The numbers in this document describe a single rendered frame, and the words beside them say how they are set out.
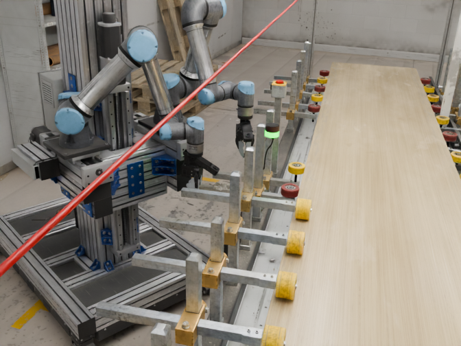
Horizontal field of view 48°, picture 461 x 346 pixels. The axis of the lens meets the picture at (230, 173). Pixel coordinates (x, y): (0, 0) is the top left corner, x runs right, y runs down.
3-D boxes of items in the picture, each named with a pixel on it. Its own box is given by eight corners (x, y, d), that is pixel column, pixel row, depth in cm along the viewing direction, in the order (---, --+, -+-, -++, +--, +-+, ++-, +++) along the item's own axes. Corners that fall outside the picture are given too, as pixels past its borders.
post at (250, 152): (240, 253, 219) (244, 147, 200) (242, 248, 223) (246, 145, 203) (248, 255, 219) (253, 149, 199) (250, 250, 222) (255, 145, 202)
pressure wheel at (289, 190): (278, 212, 229) (280, 189, 224) (280, 204, 236) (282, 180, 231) (296, 214, 227) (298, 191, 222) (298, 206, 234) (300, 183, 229)
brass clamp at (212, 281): (199, 286, 159) (199, 272, 157) (210, 262, 171) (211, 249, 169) (219, 290, 158) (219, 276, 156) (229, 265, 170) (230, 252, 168)
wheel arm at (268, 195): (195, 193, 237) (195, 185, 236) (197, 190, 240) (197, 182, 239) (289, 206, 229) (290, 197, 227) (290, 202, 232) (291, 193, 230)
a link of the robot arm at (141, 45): (73, 130, 224) (162, 40, 215) (71, 143, 210) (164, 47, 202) (51, 112, 219) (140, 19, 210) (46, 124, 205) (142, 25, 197)
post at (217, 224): (209, 342, 177) (210, 220, 157) (211, 336, 180) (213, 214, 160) (219, 344, 176) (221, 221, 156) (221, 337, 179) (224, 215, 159)
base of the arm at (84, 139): (53, 141, 233) (51, 120, 229) (84, 134, 242) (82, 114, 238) (68, 151, 223) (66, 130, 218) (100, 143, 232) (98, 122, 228)
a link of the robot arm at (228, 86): (210, 82, 242) (228, 86, 235) (227, 78, 250) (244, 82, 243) (210, 98, 245) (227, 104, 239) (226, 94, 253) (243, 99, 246)
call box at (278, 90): (270, 98, 266) (272, 84, 263) (272, 95, 273) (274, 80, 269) (284, 99, 265) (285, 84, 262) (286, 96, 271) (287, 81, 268)
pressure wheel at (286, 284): (278, 271, 154) (280, 270, 162) (274, 298, 154) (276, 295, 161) (298, 274, 153) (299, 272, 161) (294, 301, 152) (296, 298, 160)
